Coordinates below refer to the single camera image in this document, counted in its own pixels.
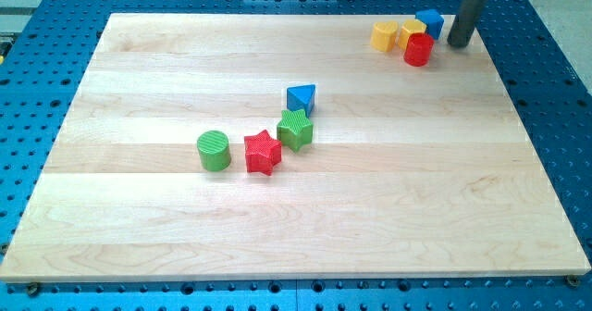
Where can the blue cube block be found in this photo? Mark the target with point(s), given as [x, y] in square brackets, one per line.
[433, 21]

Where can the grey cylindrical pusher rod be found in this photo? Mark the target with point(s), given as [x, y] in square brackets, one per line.
[463, 26]

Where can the green star block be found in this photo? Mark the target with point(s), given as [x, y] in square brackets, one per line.
[295, 129]

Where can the yellow heart block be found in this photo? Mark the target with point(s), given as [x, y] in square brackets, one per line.
[384, 35]

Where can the green cylinder block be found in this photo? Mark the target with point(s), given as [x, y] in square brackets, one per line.
[213, 149]

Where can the yellow hexagon block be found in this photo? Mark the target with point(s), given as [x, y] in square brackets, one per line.
[410, 27]

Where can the light wooden board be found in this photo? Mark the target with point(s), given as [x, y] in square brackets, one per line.
[412, 172]

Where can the blue triangle block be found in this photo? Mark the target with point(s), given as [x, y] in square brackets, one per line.
[301, 97]

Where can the blue perforated metal table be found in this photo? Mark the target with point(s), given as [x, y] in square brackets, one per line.
[549, 84]

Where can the red cylinder block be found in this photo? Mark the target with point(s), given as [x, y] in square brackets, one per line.
[418, 50]

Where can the red star block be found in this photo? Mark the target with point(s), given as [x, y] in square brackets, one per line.
[262, 152]

